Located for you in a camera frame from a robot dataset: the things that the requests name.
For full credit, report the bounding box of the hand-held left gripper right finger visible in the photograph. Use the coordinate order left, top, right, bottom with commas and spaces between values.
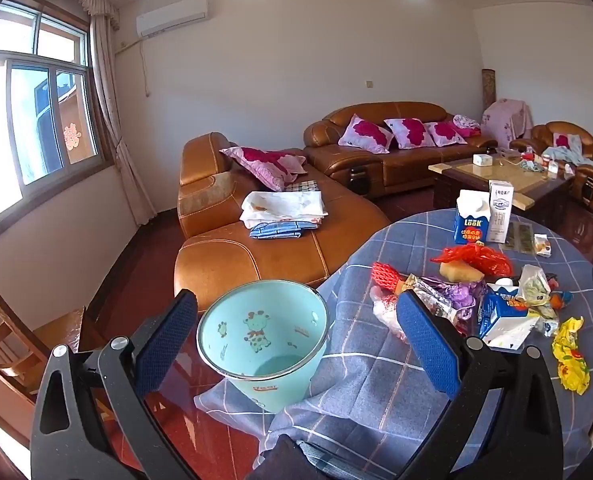
396, 289, 564, 480

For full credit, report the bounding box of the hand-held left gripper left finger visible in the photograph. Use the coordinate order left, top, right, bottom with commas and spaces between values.
30, 287, 200, 480

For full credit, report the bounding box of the colourful foil wrapper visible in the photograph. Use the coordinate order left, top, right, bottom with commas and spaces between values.
545, 274, 574, 311

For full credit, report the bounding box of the yellow sponge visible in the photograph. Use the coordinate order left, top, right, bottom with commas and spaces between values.
439, 260, 485, 286

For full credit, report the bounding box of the red foam fruit net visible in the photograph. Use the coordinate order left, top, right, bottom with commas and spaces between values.
371, 262, 410, 294

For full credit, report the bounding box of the light blue giraffe print bucket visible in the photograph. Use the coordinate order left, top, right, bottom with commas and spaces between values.
196, 280, 329, 415

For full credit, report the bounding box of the red plastic bag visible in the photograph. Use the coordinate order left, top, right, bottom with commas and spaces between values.
430, 244, 515, 279

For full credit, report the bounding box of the silver snack wrapper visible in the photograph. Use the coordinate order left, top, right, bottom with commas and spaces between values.
401, 274, 464, 333

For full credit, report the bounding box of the clear wrapper with red print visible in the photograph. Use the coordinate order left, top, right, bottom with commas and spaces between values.
370, 285, 408, 343

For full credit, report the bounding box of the purple wrapper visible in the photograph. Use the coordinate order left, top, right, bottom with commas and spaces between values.
446, 280, 488, 312

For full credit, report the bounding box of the crumpled silver wrapper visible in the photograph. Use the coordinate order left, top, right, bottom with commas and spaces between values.
529, 307, 561, 337

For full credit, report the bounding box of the green white wrapper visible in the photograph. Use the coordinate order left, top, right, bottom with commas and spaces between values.
517, 264, 553, 307

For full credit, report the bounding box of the blue white juice carton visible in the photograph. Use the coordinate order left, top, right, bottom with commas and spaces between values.
477, 287, 542, 352

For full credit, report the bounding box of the blue plaid tablecloth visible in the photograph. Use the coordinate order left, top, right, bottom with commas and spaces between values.
194, 208, 593, 480

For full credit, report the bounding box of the yellow wrapper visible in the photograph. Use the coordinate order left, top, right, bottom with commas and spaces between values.
551, 316, 591, 396

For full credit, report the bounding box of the transparent sachet strip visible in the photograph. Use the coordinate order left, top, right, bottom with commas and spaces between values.
506, 222, 535, 254

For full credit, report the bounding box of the brown leather armchair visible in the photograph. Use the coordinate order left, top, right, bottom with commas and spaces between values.
509, 121, 593, 213

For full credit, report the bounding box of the wooden chair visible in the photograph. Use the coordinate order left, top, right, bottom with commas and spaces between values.
0, 266, 110, 413

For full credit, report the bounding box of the brown leather chaise sofa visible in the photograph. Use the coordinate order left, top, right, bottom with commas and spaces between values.
174, 132, 392, 302

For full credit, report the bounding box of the blue white milk carton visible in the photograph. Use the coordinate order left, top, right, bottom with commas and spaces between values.
453, 190, 492, 246

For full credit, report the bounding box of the tall white milk carton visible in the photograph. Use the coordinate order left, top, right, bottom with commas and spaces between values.
487, 180, 515, 244

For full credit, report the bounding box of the light blue clothing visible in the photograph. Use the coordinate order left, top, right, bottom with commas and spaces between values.
541, 145, 593, 167

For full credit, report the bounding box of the dark wooden coffee table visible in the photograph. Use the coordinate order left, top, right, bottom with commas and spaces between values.
427, 152, 576, 226

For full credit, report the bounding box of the pink floral pillow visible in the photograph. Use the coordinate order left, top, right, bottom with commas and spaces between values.
423, 121, 468, 147
553, 132, 583, 151
337, 114, 394, 154
219, 146, 308, 192
383, 117, 436, 150

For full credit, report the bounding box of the blue plaid folded cloth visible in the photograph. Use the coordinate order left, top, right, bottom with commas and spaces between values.
250, 220, 322, 241

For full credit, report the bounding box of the white folded cloth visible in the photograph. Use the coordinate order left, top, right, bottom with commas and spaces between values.
240, 191, 328, 231

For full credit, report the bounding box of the pink floral cloth cover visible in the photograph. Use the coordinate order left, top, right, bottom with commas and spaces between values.
480, 98, 533, 148

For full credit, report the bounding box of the beige curtain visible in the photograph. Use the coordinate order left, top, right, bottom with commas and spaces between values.
89, 12, 157, 228

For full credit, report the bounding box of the folded pink floral blanket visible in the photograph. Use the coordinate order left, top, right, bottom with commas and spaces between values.
452, 114, 482, 137

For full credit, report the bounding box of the tall brown patterned cylinder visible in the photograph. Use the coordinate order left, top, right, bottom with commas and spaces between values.
481, 68, 498, 111

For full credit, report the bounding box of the window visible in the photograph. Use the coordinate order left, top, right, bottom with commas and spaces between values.
0, 0, 113, 217

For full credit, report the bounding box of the white air conditioner pipe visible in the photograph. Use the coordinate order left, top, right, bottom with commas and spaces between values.
118, 37, 150, 99

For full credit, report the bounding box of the white air conditioner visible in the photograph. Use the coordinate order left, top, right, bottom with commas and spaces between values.
136, 0, 210, 38

